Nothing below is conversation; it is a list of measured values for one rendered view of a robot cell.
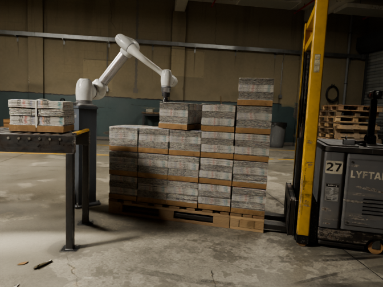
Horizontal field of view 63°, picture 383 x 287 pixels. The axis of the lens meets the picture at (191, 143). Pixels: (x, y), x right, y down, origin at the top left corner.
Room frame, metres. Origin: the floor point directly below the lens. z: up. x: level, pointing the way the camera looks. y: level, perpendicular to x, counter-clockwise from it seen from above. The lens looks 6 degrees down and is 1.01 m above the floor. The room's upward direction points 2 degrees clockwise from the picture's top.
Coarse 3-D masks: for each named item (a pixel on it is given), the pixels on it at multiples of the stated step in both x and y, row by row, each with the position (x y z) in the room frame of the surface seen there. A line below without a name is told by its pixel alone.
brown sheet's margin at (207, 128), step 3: (201, 126) 2.69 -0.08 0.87; (204, 126) 2.68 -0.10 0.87; (207, 126) 2.67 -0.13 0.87; (210, 126) 2.67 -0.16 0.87; (213, 126) 2.66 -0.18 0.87; (216, 126) 2.65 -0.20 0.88; (219, 126) 2.65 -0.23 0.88; (222, 126) 2.64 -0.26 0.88; (201, 129) 2.69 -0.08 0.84; (204, 129) 2.68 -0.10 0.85; (207, 129) 2.67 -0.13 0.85; (210, 129) 2.67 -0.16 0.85; (213, 129) 2.66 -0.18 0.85; (216, 129) 2.65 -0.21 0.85; (219, 129) 2.65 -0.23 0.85; (222, 129) 2.64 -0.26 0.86; (225, 129) 2.64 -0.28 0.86; (228, 129) 2.63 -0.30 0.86; (231, 129) 2.62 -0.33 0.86; (234, 129) 2.64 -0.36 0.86
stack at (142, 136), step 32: (128, 128) 2.84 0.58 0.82; (160, 128) 2.83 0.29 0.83; (128, 160) 2.85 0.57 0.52; (160, 160) 2.77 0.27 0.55; (192, 160) 2.70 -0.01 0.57; (224, 160) 2.64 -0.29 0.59; (128, 192) 2.85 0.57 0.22; (160, 192) 2.77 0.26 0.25; (192, 192) 2.70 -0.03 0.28; (224, 192) 2.63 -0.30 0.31; (224, 224) 2.63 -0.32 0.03
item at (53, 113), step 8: (40, 104) 2.23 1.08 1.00; (48, 104) 2.24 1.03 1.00; (56, 104) 2.24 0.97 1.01; (64, 104) 2.29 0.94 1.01; (72, 104) 2.50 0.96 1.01; (40, 112) 2.23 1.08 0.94; (48, 112) 2.24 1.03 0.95; (56, 112) 2.24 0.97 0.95; (64, 112) 2.27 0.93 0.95; (72, 112) 2.48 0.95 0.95; (48, 120) 2.24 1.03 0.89; (56, 120) 2.25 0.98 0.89; (64, 120) 2.28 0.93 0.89; (72, 120) 2.49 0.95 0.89
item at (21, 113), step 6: (12, 102) 2.21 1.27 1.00; (18, 102) 2.22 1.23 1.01; (24, 102) 2.22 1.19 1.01; (30, 102) 2.22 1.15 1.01; (12, 108) 2.22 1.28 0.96; (18, 108) 2.22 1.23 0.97; (24, 108) 2.22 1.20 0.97; (30, 108) 2.23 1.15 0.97; (12, 114) 2.22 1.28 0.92; (18, 114) 2.22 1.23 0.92; (24, 114) 2.22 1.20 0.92; (30, 114) 2.23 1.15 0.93; (12, 120) 2.22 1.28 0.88; (18, 120) 2.22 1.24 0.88; (24, 120) 2.23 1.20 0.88; (30, 120) 2.23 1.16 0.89
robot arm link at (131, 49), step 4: (132, 44) 3.02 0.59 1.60; (128, 48) 3.01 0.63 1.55; (132, 48) 3.00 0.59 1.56; (136, 48) 3.02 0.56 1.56; (128, 52) 3.03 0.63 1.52; (132, 52) 3.01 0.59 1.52; (136, 52) 3.00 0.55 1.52; (140, 52) 3.02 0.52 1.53; (136, 56) 3.01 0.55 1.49; (140, 56) 3.00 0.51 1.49; (144, 56) 3.02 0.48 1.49; (140, 60) 3.02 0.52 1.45; (144, 60) 3.02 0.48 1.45; (148, 60) 3.03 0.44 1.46; (148, 64) 3.04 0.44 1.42; (152, 64) 3.05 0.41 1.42; (152, 68) 3.07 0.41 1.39; (156, 68) 3.08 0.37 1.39; (160, 68) 3.11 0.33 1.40; (160, 72) 3.10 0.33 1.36; (176, 80) 3.08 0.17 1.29; (172, 84) 3.03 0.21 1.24; (176, 84) 3.14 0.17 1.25
